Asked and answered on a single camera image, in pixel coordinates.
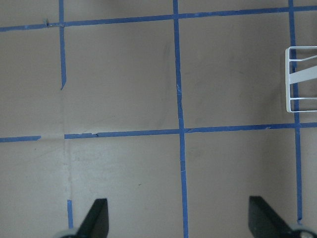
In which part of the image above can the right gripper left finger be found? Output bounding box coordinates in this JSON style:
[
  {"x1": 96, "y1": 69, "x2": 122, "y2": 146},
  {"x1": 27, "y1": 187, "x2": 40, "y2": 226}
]
[{"x1": 76, "y1": 198, "x2": 109, "y2": 238}]

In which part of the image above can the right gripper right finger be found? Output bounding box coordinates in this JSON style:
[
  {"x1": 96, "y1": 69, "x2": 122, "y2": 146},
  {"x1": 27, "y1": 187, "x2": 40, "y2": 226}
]
[{"x1": 248, "y1": 196, "x2": 292, "y2": 238}]

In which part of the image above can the white wire cup rack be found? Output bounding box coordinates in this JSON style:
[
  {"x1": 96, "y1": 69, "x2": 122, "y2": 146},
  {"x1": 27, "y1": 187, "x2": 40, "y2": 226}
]
[{"x1": 285, "y1": 46, "x2": 317, "y2": 113}]

